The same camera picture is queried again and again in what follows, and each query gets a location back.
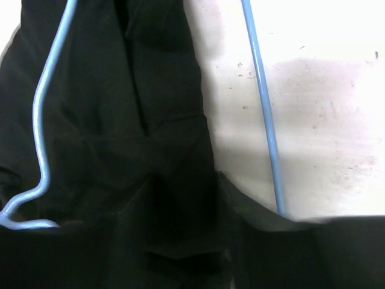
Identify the black trousers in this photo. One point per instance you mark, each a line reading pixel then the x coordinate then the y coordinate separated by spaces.
pixel 133 184

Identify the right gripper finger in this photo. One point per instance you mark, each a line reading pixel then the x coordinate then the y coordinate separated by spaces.
pixel 271 251

